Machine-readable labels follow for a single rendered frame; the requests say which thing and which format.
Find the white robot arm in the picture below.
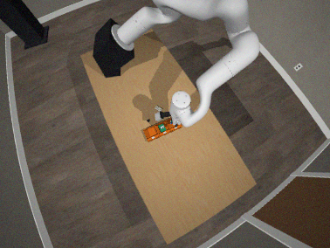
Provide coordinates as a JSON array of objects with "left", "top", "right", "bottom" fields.
[{"left": 111, "top": 0, "right": 260, "bottom": 127}]

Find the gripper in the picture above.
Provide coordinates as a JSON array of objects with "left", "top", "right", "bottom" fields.
[{"left": 171, "top": 117, "right": 181, "bottom": 127}]

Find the orange rack of bins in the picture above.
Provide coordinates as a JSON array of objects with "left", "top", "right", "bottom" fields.
[{"left": 143, "top": 119, "right": 182, "bottom": 142}]

